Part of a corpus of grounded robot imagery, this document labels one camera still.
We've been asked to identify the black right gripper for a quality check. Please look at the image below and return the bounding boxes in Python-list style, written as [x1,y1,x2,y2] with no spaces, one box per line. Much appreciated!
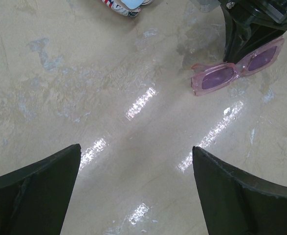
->
[220,0,287,64]

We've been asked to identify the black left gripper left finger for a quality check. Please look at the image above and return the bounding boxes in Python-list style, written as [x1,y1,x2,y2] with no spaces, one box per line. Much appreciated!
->
[0,144,81,235]

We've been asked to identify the light blue cleaning cloth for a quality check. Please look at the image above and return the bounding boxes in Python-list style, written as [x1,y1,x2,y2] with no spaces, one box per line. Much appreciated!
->
[121,0,144,10]

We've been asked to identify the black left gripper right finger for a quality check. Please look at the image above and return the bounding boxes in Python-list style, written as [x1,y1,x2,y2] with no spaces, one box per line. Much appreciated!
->
[192,146,287,235]

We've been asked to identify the printed glasses case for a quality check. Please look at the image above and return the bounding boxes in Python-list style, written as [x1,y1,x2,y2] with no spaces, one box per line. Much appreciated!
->
[101,0,155,18]

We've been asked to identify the pink transparent sunglasses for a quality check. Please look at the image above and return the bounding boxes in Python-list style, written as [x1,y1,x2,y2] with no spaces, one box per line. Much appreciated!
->
[191,36,284,96]

